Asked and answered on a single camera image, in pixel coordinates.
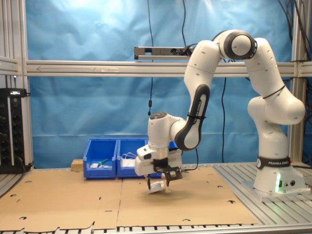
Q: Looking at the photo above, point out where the brown cardboard sheet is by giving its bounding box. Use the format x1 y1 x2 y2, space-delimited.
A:
0 170 122 233
116 166 258 227

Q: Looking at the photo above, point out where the horizontal aluminium beam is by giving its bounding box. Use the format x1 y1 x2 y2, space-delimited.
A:
25 59 297 78

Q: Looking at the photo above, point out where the thin black hanging cable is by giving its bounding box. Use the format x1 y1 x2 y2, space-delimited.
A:
181 0 188 48

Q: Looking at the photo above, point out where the black camera box on bracket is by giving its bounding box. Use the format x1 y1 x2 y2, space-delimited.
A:
153 158 183 182

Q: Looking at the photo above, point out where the hanging black cable with ferrite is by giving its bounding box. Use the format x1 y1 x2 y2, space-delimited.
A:
147 0 155 117

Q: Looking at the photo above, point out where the chipboard wood block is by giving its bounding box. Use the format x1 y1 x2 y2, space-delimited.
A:
71 158 85 173

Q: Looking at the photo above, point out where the blue bin holding masks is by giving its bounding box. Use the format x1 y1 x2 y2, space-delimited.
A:
117 137 149 178

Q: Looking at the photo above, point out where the black socket tower cable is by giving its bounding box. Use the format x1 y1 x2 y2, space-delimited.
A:
15 156 27 175

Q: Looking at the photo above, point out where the silver power strip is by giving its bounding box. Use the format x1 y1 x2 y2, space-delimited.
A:
134 46 195 60

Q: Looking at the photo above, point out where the white cotton packet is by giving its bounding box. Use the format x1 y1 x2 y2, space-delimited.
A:
148 180 164 195

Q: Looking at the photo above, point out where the aluminium frame post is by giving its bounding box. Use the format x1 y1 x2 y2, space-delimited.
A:
289 0 312 164
0 0 34 169

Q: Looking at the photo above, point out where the blue bin holding cotton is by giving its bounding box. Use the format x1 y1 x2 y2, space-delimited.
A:
147 137 182 178

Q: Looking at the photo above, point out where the long black vertical cable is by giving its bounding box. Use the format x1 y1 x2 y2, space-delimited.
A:
221 77 227 163

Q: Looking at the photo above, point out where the stack of white masks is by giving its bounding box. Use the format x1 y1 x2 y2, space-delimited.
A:
120 152 137 168

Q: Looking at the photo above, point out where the blue bin holding syringes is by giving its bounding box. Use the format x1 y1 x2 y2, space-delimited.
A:
83 138 118 180

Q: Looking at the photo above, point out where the short aluminium side rail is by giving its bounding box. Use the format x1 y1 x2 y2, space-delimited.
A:
0 55 20 75

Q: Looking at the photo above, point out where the black power socket tower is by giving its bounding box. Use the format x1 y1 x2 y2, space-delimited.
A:
0 88 31 174

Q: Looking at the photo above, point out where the black camera cable on arm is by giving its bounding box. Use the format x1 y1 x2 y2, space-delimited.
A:
180 112 208 171

